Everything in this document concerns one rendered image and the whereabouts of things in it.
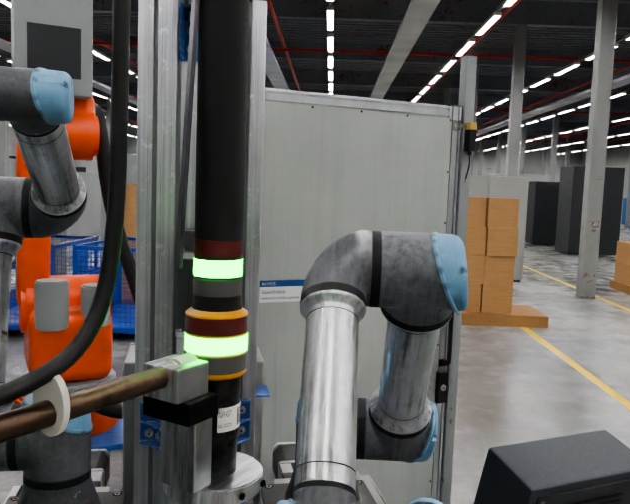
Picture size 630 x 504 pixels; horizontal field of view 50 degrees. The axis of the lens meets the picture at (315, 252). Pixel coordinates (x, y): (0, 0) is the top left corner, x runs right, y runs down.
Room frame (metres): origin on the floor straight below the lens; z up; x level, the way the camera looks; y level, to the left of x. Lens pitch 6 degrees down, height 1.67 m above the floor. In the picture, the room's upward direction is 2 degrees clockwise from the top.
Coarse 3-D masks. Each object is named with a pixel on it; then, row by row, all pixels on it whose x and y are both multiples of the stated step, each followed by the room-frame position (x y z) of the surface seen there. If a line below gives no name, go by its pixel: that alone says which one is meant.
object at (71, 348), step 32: (128, 0) 0.38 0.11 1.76; (128, 32) 0.38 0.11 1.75; (128, 64) 0.38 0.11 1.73; (128, 96) 0.38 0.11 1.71; (96, 288) 0.37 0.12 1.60; (96, 320) 0.36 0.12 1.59; (64, 352) 0.35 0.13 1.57; (32, 384) 0.33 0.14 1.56; (64, 384) 0.34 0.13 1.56; (64, 416) 0.33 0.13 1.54
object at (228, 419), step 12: (216, 384) 0.44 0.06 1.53; (228, 384) 0.44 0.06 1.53; (240, 384) 0.46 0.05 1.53; (228, 396) 0.44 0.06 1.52; (228, 408) 0.44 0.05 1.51; (216, 420) 0.44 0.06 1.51; (228, 420) 0.44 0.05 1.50; (216, 432) 0.44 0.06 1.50; (228, 432) 0.44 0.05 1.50; (216, 444) 0.44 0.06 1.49; (228, 444) 0.44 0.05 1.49; (216, 456) 0.44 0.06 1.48; (228, 456) 0.44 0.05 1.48; (216, 468) 0.44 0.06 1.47; (228, 468) 0.45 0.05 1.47
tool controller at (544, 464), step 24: (600, 432) 1.14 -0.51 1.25; (504, 456) 1.03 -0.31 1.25; (528, 456) 1.04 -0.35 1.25; (552, 456) 1.05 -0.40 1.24; (576, 456) 1.06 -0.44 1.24; (600, 456) 1.07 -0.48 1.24; (624, 456) 1.08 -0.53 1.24; (480, 480) 1.06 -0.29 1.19; (504, 480) 1.01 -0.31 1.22; (528, 480) 0.98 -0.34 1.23; (552, 480) 0.98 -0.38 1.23; (576, 480) 0.99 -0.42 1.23; (600, 480) 1.01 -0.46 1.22; (624, 480) 1.03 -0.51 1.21
